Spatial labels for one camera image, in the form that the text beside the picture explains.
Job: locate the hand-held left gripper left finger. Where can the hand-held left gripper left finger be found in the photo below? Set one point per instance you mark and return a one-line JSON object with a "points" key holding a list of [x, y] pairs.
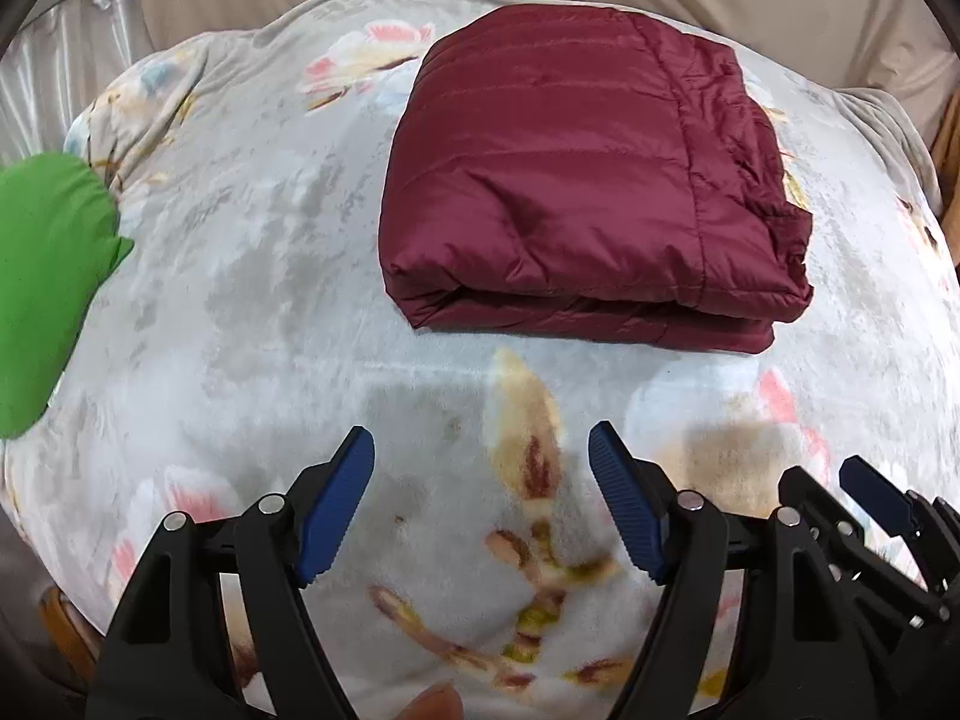
{"points": [[337, 502]]}

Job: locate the green cloth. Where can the green cloth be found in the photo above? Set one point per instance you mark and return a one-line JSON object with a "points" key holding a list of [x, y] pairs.
{"points": [[45, 277]]}

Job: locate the floral fleece blanket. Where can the floral fleece blanket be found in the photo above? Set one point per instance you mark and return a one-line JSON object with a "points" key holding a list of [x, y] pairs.
{"points": [[247, 300]]}

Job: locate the white satin curtain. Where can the white satin curtain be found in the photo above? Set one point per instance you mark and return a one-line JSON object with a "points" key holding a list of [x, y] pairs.
{"points": [[67, 60]]}

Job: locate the maroon quilted jacket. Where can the maroon quilted jacket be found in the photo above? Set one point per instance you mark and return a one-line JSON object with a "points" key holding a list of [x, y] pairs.
{"points": [[570, 165]]}

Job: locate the person's left hand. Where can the person's left hand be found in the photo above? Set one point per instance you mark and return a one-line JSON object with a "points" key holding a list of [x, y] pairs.
{"points": [[431, 705]]}

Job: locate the wooden furniture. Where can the wooden furniture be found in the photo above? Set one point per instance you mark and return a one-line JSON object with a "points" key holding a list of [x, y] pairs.
{"points": [[949, 139]]}

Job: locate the brown wooden frame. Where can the brown wooden frame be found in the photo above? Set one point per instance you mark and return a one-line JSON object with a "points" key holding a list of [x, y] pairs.
{"points": [[71, 634]]}

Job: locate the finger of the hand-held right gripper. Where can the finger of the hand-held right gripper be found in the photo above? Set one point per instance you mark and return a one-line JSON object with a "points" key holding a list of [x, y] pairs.
{"points": [[847, 547], [877, 495]]}

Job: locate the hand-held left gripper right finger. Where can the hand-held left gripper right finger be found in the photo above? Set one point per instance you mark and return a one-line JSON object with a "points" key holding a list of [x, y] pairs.
{"points": [[626, 502]]}

